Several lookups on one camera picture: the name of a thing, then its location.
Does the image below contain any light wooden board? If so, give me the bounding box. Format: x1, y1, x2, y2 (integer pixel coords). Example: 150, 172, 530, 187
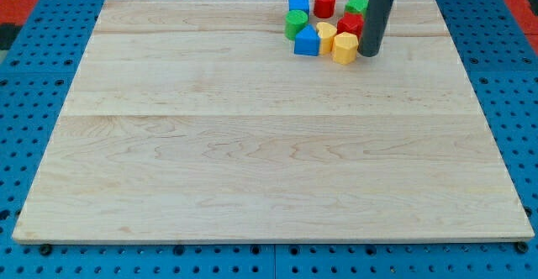
13, 0, 534, 245

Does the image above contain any yellow heart block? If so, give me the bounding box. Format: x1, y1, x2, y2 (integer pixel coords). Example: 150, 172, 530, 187
316, 22, 337, 55

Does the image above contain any yellow hexagon block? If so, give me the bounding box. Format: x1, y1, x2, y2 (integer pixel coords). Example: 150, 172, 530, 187
332, 32, 359, 65

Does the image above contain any green cylinder block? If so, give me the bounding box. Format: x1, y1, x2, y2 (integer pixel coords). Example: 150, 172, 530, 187
284, 9, 309, 40

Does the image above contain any red cylinder block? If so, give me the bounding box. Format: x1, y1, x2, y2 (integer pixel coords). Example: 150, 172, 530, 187
314, 0, 336, 18

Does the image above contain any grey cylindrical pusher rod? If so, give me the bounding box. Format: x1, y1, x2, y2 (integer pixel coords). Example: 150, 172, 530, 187
358, 0, 394, 57

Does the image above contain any green star block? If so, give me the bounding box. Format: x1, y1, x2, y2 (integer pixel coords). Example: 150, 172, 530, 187
345, 0, 369, 15

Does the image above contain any blue cube block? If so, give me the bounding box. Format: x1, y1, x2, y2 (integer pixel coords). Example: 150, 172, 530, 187
288, 0, 310, 14

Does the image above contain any red hexagon block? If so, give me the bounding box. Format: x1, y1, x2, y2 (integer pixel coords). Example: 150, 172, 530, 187
337, 13, 364, 39

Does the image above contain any blue triangular block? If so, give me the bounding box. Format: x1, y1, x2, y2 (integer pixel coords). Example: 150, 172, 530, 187
293, 24, 320, 56

